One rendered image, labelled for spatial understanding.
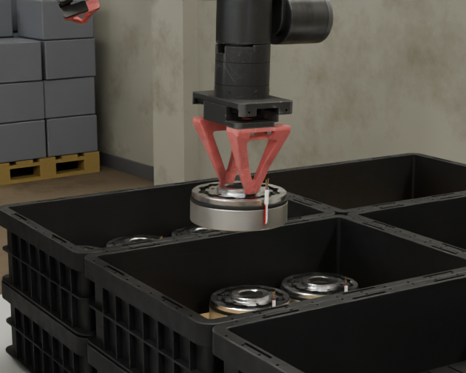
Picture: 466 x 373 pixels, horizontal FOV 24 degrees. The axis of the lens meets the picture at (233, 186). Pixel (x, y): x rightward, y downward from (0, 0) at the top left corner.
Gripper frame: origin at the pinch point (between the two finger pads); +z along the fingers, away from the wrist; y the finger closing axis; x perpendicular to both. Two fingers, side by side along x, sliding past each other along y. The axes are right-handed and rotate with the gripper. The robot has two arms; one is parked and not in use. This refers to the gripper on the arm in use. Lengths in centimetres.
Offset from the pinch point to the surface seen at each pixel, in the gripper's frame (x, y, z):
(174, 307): 8.4, -1.6, 12.3
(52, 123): -172, 479, 76
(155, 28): -210, 424, 19
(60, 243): 8.8, 28.0, 12.7
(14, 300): 9, 45, 25
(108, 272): 8.8, 13.7, 12.7
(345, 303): -7.7, -9.5, 11.9
